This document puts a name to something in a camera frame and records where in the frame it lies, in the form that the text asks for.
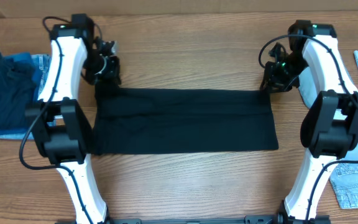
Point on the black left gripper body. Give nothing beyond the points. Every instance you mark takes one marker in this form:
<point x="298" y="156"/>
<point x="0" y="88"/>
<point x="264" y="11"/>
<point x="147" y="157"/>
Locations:
<point x="111" y="74"/>

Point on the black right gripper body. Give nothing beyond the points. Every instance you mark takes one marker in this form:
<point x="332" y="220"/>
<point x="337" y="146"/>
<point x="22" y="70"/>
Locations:
<point x="272" y="81"/>

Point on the black t-shirt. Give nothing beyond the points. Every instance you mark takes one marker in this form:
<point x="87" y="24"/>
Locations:
<point x="167" y="121"/>

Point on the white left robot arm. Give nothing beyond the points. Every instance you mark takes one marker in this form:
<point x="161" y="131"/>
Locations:
<point x="58" y="125"/>

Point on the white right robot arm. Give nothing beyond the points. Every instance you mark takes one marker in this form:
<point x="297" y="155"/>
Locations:
<point x="330" y="128"/>

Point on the folded light blue jeans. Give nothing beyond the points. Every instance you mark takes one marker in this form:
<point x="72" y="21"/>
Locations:
<point x="41" y="64"/>

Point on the folded dark blue shirt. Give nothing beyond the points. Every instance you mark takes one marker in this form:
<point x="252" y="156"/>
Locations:
<point x="19" y="80"/>

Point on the brown cardboard wall panel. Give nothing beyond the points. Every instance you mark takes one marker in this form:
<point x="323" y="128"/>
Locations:
<point x="40" y="8"/>

